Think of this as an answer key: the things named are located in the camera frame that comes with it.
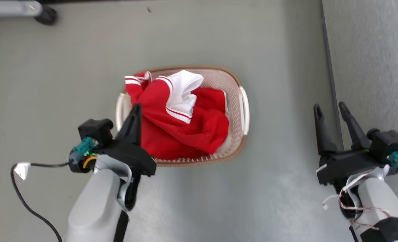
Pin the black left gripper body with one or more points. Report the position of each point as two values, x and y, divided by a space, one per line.
131 156

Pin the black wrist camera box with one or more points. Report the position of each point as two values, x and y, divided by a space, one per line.
94 131
387 144

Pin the black caster foot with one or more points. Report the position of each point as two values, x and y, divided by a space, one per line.
47 16

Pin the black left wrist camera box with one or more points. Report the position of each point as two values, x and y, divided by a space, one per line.
94 131

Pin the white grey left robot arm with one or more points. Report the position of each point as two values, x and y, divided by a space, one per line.
94 201

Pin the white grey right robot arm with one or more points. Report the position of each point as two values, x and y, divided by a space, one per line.
377 198

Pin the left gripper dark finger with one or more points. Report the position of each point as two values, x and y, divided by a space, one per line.
137 129
126 129

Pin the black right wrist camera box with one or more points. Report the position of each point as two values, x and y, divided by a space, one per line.
387 144

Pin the grey fabric sofa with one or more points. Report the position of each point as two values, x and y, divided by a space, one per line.
370 67

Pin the grey metal frame leg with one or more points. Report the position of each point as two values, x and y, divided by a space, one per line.
7 8

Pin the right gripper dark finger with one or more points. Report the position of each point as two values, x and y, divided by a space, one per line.
353 131
323 134

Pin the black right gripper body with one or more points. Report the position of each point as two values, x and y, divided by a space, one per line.
347 163

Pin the red and white garment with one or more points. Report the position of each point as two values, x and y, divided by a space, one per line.
172 134

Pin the beige plastic laundry basket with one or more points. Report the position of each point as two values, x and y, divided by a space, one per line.
234 101

